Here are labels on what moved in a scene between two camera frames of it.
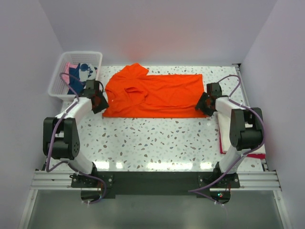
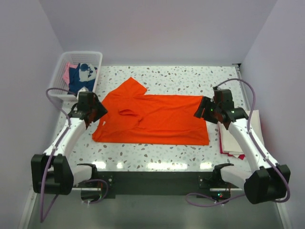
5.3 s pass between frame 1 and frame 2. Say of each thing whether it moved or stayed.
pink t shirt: stayed
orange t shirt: moved
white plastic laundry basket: stayed
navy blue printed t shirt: stayed
